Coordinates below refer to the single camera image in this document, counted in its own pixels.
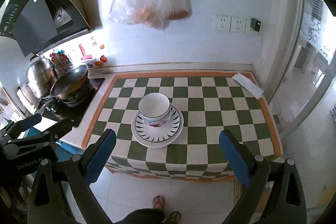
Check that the colourful decorated container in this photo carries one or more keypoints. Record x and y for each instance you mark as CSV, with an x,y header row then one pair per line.
x,y
61,62

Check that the dark wall switch box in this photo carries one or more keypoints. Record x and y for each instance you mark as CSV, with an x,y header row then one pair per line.
x,y
255,25

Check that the white bowl red pattern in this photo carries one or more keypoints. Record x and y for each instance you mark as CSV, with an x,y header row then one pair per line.
x,y
157,123

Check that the white wall socket panel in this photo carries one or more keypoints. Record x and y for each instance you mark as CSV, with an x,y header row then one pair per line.
x,y
222,23

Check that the green white checkered tablecloth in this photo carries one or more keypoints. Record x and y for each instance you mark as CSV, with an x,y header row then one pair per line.
x,y
209,102

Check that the sandalled foot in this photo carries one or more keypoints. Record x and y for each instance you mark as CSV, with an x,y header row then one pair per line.
x,y
158,202
174,218

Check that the black gas stove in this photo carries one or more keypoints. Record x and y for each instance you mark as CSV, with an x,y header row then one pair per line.
x,y
72,108

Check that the red tomato wall sticker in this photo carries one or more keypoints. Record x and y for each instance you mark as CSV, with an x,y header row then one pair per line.
x,y
103,59

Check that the black range hood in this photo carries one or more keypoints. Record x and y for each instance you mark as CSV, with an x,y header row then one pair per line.
x,y
39,25

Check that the right sandalled foot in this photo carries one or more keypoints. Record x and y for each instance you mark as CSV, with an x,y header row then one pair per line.
x,y
174,218

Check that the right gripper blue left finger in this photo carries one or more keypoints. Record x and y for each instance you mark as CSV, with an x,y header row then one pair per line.
x,y
97,154

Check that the person's dark trousers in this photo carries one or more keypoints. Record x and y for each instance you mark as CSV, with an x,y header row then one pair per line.
x,y
144,216

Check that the white bowl dark rim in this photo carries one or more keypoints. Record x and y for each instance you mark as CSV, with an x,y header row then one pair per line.
x,y
154,106

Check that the left sandalled foot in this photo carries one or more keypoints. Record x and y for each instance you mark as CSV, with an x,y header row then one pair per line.
x,y
158,202

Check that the folded white paper towel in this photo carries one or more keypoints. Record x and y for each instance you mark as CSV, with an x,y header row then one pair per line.
x,y
246,83

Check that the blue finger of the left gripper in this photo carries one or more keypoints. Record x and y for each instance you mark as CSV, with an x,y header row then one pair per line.
x,y
58,130
27,123

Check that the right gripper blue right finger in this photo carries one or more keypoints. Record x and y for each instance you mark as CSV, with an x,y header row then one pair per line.
x,y
236,156

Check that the white plate blue leaf pattern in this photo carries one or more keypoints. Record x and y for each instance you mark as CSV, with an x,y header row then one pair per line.
x,y
157,137

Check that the steel stock pot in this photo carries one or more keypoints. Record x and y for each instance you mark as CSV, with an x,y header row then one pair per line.
x,y
41,76

